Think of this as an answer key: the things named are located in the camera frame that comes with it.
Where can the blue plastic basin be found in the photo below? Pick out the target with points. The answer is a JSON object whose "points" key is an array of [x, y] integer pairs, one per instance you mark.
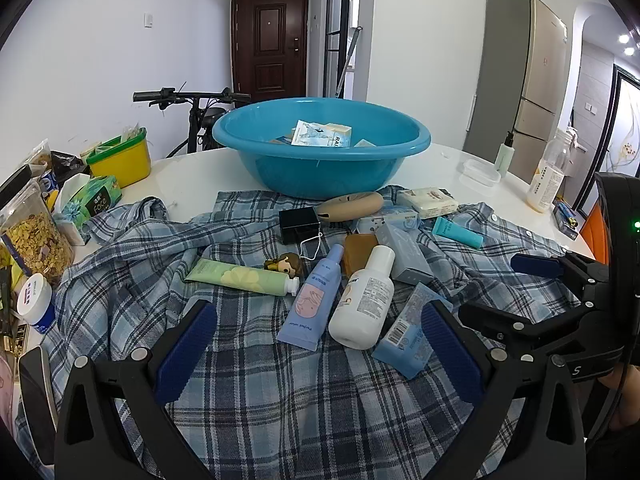
{"points": [[325, 170]]}

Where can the white desktop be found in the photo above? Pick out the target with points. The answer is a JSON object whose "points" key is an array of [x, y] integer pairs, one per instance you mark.
{"points": [[442, 167]]}

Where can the orange chair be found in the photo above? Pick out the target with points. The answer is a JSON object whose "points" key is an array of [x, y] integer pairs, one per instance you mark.
{"points": [[592, 235]]}

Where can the monkey figurine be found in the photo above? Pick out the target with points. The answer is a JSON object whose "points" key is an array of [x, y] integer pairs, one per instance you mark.
{"points": [[285, 263]]}

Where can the black bicycle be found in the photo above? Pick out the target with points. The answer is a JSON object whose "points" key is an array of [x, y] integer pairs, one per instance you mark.
{"points": [[197, 120]]}

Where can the framed flower picture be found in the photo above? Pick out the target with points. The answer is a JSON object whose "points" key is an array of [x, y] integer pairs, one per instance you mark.
{"points": [[622, 140]]}

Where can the brown soap bar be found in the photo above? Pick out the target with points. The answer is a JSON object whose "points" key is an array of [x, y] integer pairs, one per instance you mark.
{"points": [[357, 252]]}

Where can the clear cereal container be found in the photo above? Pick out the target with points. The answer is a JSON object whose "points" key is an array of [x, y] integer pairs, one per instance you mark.
{"points": [[35, 240]]}

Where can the tan round scalp brush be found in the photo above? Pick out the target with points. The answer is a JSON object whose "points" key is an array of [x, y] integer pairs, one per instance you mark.
{"points": [[350, 206]]}

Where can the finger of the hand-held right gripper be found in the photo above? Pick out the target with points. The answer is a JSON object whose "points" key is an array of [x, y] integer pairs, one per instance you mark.
{"points": [[505, 325], [535, 265]]}

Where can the white jar with blue label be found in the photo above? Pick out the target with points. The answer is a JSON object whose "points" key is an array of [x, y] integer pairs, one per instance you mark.
{"points": [[35, 305]]}

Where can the brown door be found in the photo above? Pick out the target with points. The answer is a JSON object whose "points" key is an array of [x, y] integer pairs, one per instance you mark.
{"points": [[270, 45]]}

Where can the light blue packet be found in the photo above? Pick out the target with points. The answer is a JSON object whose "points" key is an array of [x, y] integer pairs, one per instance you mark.
{"points": [[402, 335]]}

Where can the clear plastic food container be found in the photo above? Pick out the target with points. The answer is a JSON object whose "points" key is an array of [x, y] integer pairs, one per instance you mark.
{"points": [[479, 174]]}

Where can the green tissue pack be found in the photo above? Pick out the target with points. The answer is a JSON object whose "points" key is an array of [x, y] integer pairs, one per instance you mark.
{"points": [[95, 195]]}

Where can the white lotion bottle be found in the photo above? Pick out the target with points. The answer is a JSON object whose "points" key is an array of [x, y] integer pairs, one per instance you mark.
{"points": [[360, 305]]}

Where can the black-framed glass door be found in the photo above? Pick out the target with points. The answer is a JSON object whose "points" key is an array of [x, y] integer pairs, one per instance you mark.
{"points": [[345, 35]]}

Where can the pale green pump bottle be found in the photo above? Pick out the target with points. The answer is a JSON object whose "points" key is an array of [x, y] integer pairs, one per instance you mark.
{"points": [[504, 157]]}

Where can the teal tube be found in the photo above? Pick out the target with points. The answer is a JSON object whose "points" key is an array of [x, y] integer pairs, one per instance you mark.
{"points": [[455, 231]]}

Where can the black box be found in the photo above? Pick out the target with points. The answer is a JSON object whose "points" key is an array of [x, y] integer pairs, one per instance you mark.
{"points": [[297, 225]]}

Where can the white box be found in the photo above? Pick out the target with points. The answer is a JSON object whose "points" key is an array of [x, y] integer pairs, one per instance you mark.
{"points": [[364, 144]]}

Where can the blue and pink tube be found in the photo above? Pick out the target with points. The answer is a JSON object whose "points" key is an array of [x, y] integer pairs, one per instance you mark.
{"points": [[310, 305]]}

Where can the orange box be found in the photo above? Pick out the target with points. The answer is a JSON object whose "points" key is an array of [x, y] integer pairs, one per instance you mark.
{"points": [[282, 139]]}

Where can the grey-blue box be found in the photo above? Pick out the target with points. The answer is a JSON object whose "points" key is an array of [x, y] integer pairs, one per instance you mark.
{"points": [[405, 252]]}

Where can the cream soap packet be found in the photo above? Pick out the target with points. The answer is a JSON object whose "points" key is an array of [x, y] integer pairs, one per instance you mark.
{"points": [[430, 201]]}

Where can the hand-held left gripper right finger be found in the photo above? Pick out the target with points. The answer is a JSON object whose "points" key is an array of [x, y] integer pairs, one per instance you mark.
{"points": [[450, 347]]}

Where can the grey and gold fridge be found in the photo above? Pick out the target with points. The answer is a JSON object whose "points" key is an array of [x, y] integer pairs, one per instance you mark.
{"points": [[505, 70]]}

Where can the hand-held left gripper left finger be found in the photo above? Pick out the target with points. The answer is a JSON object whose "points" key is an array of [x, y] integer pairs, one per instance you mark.
{"points": [[186, 347]]}

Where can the small blue patterned box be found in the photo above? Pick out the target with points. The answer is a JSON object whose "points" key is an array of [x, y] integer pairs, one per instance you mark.
{"points": [[395, 218]]}

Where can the clear bottle with yellow liquid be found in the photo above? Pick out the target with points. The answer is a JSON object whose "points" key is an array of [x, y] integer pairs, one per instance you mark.
{"points": [[545, 182]]}

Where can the black plastic bag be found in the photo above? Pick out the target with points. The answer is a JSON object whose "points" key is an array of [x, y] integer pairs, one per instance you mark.
{"points": [[67, 165]]}

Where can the pale green tube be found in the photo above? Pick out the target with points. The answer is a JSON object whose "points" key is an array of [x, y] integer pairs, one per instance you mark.
{"points": [[230, 275]]}

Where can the blue plaid shirt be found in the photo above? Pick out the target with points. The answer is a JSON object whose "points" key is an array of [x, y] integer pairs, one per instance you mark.
{"points": [[275, 410]]}

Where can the yellow bin with green rim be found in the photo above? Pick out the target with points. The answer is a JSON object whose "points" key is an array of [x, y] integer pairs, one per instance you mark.
{"points": [[122, 165]]}

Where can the light blue carton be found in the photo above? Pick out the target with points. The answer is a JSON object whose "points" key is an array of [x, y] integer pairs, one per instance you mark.
{"points": [[320, 134]]}

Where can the dark blue box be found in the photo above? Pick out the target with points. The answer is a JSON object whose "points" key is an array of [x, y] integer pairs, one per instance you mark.
{"points": [[566, 217]]}

